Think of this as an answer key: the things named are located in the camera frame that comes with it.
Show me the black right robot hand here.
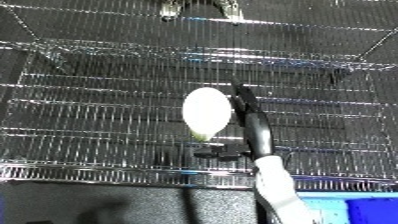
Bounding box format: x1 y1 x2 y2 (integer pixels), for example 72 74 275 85
193 78 278 161

